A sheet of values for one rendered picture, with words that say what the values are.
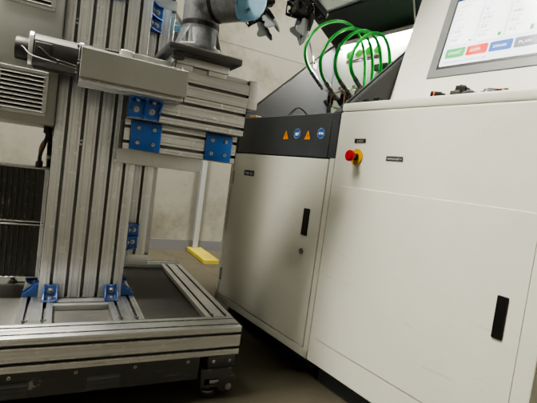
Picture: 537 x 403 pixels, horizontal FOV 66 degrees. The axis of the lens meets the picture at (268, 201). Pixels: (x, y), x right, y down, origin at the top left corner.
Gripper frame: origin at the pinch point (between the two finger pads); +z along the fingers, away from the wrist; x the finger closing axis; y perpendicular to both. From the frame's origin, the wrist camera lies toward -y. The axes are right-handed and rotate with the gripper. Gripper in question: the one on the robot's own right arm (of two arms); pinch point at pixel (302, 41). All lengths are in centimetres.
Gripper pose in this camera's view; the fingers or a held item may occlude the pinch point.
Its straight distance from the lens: 168.2
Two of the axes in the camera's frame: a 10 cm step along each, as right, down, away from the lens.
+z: -1.3, 9.9, 0.6
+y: -8.1, -0.7, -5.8
